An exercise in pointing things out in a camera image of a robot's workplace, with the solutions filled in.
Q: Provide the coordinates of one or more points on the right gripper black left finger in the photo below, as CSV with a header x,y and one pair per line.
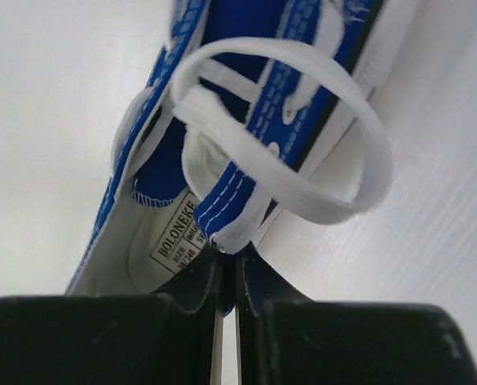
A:
x,y
171,336

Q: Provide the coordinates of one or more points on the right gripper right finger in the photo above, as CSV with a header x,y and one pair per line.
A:
x,y
284,337

